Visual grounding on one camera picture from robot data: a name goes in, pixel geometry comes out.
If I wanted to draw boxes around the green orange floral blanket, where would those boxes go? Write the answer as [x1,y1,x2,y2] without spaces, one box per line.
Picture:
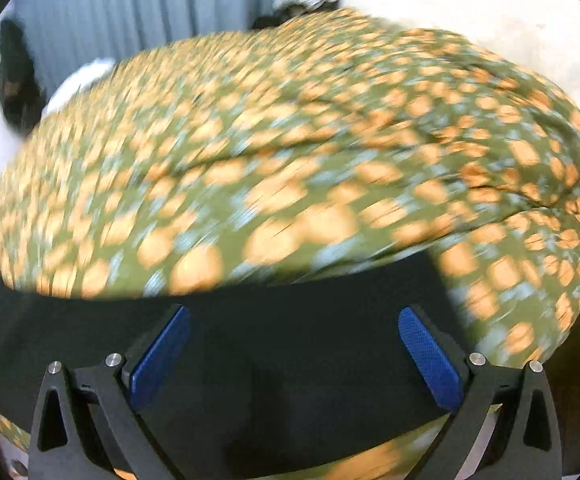
[0,7,580,480]

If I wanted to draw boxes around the black hanging clothes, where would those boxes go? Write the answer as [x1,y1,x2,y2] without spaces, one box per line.
[0,19,48,133]

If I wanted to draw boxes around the black pants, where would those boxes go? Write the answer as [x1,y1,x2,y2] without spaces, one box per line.
[0,250,470,478]

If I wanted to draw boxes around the blue-grey curtain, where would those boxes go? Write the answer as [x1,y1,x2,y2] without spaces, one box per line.
[12,0,331,93]

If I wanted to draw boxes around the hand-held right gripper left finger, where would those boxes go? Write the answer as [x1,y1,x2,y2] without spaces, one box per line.
[29,304,191,480]

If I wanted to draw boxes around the light blue cloth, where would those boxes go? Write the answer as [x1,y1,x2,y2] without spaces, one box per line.
[42,57,117,116]

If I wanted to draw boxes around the dark cloth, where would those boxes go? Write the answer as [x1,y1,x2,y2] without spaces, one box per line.
[252,12,293,30]

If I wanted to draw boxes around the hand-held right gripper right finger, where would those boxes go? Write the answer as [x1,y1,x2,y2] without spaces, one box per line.
[399,305,563,480]

